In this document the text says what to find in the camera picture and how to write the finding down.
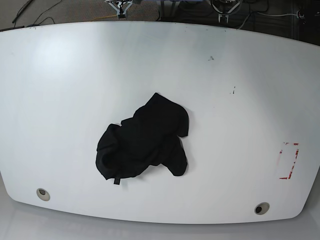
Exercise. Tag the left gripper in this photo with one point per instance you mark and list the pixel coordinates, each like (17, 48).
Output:
(226, 7)

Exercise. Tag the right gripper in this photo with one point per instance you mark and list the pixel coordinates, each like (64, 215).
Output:
(118, 5)

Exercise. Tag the black t-shirt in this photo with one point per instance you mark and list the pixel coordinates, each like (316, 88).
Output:
(151, 137)

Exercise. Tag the red tape rectangle marking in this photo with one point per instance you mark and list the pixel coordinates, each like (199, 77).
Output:
(287, 158)

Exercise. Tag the right table grommet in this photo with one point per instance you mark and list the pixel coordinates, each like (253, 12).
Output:
(262, 208)

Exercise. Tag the table grommet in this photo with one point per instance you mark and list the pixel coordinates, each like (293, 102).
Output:
(43, 194)
(262, 208)

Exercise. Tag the left table grommet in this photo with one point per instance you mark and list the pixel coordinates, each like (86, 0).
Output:
(43, 194)

